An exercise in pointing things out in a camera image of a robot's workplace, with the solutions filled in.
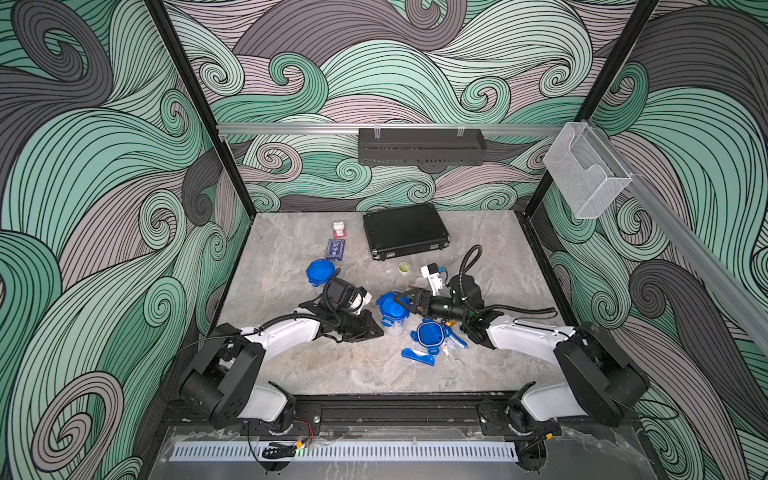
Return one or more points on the dark blue small box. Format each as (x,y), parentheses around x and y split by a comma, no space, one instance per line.
(335,249)

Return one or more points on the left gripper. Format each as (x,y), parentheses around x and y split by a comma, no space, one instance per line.
(363,331)

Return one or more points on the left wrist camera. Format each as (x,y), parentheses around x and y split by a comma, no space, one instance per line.
(340,295)

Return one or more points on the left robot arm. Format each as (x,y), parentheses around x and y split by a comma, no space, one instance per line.
(220,382)

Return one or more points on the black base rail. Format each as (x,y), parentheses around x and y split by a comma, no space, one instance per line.
(492,413)

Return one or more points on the small pink-capped bottle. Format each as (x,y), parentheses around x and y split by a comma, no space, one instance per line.
(339,230)

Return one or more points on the white slotted cable duct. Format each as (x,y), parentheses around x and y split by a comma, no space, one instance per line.
(362,451)

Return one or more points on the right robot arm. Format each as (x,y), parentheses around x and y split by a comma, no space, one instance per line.
(601,381)

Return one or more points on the black hard case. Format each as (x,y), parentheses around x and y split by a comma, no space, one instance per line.
(393,233)

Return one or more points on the clear acrylic wall holder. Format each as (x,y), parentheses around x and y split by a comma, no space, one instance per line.
(587,169)

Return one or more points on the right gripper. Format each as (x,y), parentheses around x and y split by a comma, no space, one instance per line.
(425,305)

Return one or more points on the toothpaste and brush packet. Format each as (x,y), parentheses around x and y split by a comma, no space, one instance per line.
(453,344)

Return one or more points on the blue-lid container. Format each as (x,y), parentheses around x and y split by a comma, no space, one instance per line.
(320,271)
(393,315)

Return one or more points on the black wall shelf tray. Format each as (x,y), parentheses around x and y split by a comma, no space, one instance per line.
(431,149)

